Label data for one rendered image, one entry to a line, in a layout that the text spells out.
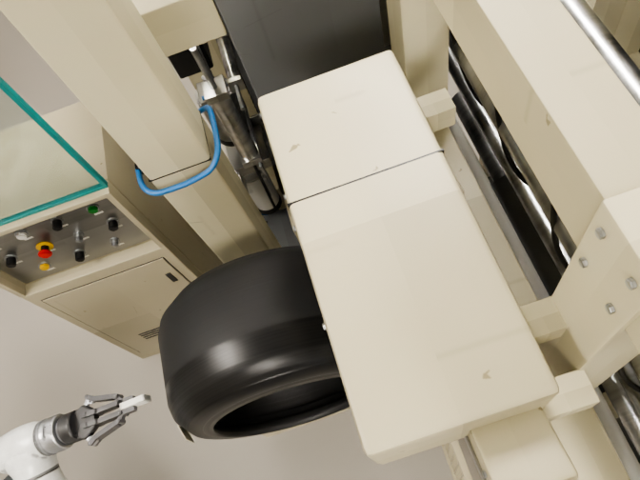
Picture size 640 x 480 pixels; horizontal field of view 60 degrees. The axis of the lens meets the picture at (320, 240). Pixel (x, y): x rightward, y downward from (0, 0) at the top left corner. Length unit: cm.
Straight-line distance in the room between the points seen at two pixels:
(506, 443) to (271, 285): 59
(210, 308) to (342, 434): 146
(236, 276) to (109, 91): 46
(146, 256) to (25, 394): 141
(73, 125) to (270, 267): 98
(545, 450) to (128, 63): 79
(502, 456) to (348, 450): 179
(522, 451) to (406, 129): 48
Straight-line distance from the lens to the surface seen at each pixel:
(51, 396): 314
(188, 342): 121
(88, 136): 187
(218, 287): 119
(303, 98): 95
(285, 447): 258
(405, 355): 73
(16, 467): 162
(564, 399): 83
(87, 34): 89
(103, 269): 207
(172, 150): 107
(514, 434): 78
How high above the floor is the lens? 249
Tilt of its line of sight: 62 degrees down
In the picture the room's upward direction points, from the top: 24 degrees counter-clockwise
